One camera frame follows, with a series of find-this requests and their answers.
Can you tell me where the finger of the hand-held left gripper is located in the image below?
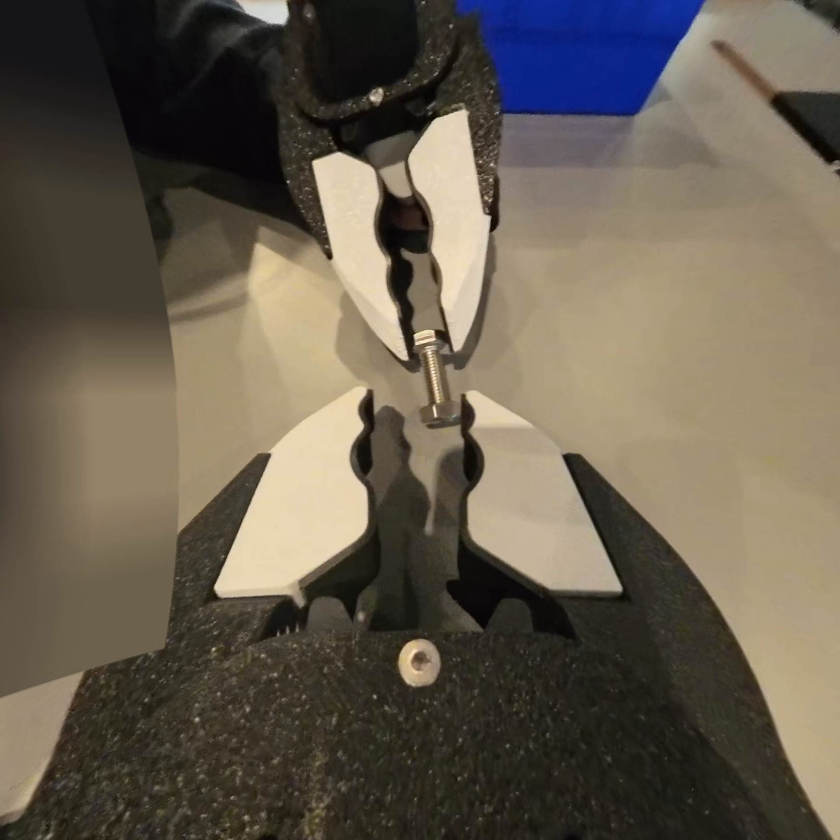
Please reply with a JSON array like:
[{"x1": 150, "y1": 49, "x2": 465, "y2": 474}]
[
  {"x1": 406, "y1": 104, "x2": 491, "y2": 353},
  {"x1": 312, "y1": 150, "x2": 421, "y2": 362}
]

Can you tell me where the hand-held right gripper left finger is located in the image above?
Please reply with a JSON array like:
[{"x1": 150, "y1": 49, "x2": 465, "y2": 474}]
[{"x1": 214, "y1": 386, "x2": 383, "y2": 606}]

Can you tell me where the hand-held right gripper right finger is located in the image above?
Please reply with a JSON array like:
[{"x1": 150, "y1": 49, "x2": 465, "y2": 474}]
[{"x1": 458, "y1": 392, "x2": 624, "y2": 599}]

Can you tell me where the steel hex bolt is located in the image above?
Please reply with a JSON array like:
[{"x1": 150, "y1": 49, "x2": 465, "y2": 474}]
[{"x1": 412, "y1": 330, "x2": 455, "y2": 409}]

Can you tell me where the blue plastic bin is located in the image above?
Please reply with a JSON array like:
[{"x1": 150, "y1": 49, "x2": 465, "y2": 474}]
[{"x1": 456, "y1": 0, "x2": 706, "y2": 118}]

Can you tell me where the person's left forearm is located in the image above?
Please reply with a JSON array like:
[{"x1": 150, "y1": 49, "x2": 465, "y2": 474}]
[{"x1": 141, "y1": 0, "x2": 290, "y2": 198}]

